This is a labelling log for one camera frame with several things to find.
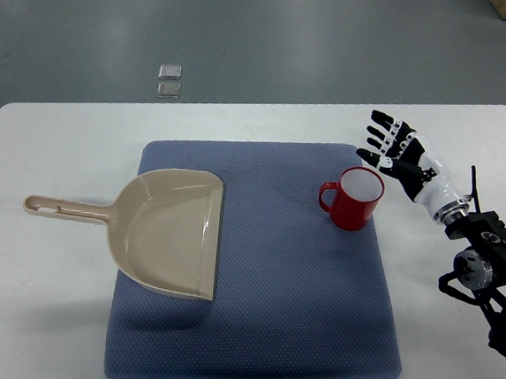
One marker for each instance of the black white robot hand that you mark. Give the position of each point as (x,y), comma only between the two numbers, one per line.
(400,152)

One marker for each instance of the red cup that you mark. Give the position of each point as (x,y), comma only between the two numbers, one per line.
(351,200)

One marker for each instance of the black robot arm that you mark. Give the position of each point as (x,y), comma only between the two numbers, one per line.
(478,277)

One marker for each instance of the beige plastic dustpan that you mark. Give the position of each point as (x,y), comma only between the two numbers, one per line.
(163,229)

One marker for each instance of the blue textured mat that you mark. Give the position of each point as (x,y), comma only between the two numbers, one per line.
(295,298)

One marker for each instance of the upper metal floor plate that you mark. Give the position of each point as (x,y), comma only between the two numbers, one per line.
(170,72)

